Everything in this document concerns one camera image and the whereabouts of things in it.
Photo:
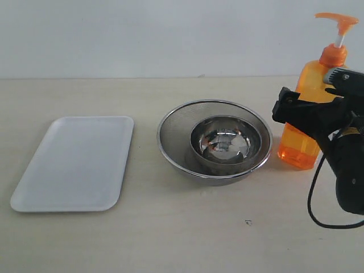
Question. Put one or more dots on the steel mesh colander basket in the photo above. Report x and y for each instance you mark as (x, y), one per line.
(174, 138)

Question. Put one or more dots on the orange pump soap bottle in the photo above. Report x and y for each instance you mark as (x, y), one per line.
(296, 146)

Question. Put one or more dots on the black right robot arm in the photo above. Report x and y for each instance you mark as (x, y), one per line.
(346, 161)

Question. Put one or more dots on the small stainless steel bowl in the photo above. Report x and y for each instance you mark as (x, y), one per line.
(225, 145)

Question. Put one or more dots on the white rectangular foam tray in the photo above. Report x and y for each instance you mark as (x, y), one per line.
(78, 167)

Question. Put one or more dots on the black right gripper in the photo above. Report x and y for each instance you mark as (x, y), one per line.
(339, 117)

